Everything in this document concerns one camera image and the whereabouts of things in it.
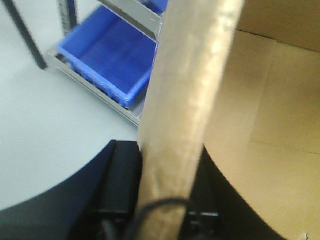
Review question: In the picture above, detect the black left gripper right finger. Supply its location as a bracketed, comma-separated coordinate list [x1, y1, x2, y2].
[187, 148, 219, 225]

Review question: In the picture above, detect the metal shelf rail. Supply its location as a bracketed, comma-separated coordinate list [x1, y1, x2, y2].
[50, 0, 162, 125]

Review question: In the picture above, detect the blue plastic bin left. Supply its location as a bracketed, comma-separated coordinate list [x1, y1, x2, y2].
[56, 6, 156, 108]

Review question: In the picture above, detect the blue plastic bin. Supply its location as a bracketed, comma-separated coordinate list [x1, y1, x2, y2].
[141, 0, 169, 13]
[56, 6, 156, 108]

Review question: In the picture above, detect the black cable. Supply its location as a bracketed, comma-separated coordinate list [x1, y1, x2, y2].
[124, 197, 198, 240]

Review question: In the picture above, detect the blue plastic bin centre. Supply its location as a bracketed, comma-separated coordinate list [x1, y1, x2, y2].
[141, 0, 169, 13]

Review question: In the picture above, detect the dark shelf upright post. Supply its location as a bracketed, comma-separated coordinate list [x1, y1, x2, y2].
[57, 0, 78, 36]

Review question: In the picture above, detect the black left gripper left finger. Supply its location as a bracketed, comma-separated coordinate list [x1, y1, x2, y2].
[98, 141, 143, 218]

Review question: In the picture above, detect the dark table leg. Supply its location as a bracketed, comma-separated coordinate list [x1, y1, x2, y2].
[2, 0, 48, 71]

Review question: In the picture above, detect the brown cardboard box black print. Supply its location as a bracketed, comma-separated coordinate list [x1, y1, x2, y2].
[138, 0, 320, 240]

